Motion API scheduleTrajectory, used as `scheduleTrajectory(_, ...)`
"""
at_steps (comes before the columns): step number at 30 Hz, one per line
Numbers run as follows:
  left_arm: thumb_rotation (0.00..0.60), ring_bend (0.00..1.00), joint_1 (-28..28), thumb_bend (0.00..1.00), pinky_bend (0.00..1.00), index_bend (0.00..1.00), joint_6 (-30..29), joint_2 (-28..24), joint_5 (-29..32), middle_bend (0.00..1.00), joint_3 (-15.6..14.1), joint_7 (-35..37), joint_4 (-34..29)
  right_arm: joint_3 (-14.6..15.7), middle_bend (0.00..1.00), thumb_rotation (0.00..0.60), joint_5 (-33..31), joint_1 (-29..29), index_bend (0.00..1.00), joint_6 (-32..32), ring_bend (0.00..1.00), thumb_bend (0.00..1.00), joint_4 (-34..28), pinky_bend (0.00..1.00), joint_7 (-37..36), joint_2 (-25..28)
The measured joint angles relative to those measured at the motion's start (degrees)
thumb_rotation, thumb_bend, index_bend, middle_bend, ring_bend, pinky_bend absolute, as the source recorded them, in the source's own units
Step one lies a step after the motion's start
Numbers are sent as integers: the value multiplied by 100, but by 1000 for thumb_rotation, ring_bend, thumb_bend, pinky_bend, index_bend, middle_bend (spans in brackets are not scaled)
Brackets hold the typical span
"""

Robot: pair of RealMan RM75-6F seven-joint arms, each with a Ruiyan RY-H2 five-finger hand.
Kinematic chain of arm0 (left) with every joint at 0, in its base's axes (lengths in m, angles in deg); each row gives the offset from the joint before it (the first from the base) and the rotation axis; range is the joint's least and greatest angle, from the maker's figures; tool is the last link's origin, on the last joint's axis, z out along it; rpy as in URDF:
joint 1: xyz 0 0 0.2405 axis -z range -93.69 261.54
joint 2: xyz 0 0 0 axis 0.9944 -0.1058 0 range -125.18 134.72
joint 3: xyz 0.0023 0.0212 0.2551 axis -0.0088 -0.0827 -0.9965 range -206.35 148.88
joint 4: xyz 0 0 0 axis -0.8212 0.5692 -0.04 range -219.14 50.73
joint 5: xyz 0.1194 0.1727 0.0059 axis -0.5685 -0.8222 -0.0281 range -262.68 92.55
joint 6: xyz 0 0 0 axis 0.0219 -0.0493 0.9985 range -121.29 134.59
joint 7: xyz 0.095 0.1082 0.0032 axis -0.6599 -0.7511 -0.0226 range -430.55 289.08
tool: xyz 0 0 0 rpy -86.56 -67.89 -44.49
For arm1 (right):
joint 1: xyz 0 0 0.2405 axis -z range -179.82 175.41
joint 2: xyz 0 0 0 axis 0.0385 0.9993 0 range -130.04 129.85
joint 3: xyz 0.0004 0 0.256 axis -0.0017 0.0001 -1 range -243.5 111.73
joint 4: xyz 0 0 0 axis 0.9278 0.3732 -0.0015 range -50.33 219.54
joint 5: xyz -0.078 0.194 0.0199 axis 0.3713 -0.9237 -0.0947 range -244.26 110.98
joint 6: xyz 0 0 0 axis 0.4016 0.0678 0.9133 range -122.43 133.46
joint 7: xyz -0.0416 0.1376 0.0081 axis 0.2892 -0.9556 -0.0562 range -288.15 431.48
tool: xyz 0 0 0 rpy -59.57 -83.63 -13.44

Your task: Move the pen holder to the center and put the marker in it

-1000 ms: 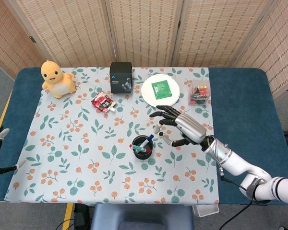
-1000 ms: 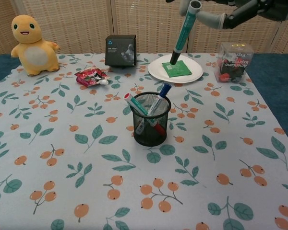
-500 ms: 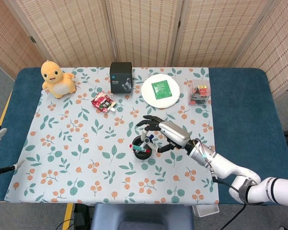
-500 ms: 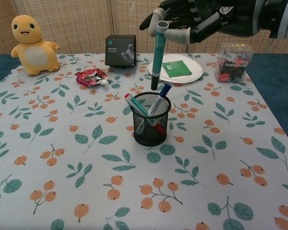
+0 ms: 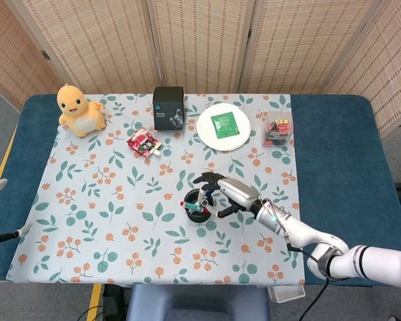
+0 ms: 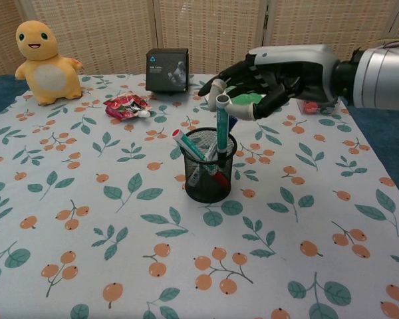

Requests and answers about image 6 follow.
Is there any blue marker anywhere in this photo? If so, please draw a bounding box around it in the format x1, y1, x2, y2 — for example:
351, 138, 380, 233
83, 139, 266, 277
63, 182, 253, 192
189, 116, 237, 187

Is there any yellow plush dinosaur toy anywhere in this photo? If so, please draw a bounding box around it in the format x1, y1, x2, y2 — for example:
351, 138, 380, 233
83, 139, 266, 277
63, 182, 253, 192
15, 20, 84, 106

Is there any floral print tablecloth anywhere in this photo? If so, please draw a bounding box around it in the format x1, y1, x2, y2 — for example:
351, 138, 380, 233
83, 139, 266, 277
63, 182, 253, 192
0, 72, 399, 319

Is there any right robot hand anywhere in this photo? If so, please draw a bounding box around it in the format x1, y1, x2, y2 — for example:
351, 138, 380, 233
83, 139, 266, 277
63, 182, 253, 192
199, 45, 340, 121

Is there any black cap marker pen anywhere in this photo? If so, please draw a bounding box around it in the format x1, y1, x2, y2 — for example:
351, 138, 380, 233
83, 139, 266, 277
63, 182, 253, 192
215, 94, 229, 169

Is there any woven folding screen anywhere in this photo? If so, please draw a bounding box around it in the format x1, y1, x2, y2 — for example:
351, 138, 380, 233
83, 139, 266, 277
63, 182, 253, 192
0, 0, 399, 84

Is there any green sachet packet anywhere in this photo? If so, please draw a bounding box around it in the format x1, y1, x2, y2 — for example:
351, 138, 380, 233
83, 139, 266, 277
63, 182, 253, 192
227, 85, 265, 106

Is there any white paper plate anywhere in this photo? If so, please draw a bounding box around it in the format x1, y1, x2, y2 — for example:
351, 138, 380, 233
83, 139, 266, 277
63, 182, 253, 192
204, 79, 270, 116

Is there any red-capped teal whiteboard marker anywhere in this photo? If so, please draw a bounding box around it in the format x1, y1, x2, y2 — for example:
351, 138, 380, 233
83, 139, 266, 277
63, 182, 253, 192
171, 129, 230, 187

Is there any clear box of coffee capsules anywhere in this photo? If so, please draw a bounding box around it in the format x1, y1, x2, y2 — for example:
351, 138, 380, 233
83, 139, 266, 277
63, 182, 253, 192
295, 98, 340, 116

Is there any red snack pouch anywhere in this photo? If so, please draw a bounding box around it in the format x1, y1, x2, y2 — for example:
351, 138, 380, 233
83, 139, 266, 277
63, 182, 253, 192
103, 93, 153, 120

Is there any black cardboard product box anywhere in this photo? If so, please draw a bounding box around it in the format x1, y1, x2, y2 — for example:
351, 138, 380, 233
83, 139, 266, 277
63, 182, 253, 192
145, 48, 190, 93

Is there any black mesh pen holder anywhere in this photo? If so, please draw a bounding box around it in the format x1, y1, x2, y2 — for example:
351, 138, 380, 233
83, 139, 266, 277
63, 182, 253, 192
182, 128, 237, 203

